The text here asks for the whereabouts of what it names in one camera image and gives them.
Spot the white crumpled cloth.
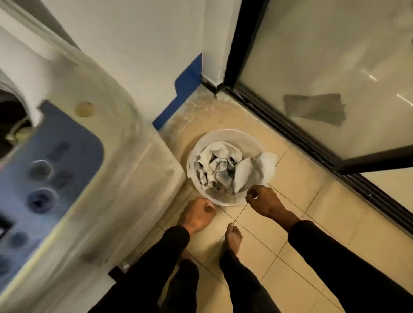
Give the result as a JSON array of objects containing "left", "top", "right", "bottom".
[{"left": 233, "top": 152, "right": 279, "bottom": 194}]

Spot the black framed glass sliding door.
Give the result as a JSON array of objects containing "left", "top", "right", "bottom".
[{"left": 224, "top": 0, "right": 413, "bottom": 236}]

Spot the white washing machine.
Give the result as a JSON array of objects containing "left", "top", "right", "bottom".
[{"left": 0, "top": 0, "right": 186, "bottom": 313}]

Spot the person's right forearm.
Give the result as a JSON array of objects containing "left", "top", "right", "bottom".
[{"left": 273, "top": 210, "right": 413, "bottom": 313}]

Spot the person's right hand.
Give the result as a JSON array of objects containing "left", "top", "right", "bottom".
[{"left": 245, "top": 185, "right": 288, "bottom": 220}]

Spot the person's left hand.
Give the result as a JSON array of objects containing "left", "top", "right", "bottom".
[{"left": 177, "top": 197, "right": 217, "bottom": 235}]

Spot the white plastic bucket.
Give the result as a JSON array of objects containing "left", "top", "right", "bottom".
[{"left": 186, "top": 129, "right": 278, "bottom": 207}]

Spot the person's right leg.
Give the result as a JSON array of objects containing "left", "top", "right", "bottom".
[{"left": 219, "top": 250, "right": 282, "bottom": 313}]

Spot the blue washing machine control panel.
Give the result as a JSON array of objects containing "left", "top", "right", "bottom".
[{"left": 0, "top": 100, "right": 104, "bottom": 292}]

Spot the person's left leg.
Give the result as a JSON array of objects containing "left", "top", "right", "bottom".
[{"left": 160, "top": 259, "right": 199, "bottom": 313}]

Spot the person's leg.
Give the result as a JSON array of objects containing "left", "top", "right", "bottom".
[
  {"left": 160, "top": 259, "right": 199, "bottom": 313},
  {"left": 219, "top": 250, "right": 282, "bottom": 313}
]

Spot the round blue control knob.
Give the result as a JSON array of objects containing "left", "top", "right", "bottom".
[
  {"left": 28, "top": 160, "right": 53, "bottom": 181},
  {"left": 27, "top": 188, "right": 59, "bottom": 214},
  {"left": 9, "top": 232, "right": 29, "bottom": 249}
]

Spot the grey crumpled cloth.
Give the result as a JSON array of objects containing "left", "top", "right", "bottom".
[{"left": 195, "top": 141, "right": 244, "bottom": 196}]

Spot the person's bare right foot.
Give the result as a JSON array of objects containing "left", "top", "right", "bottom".
[{"left": 225, "top": 223, "right": 243, "bottom": 256}]

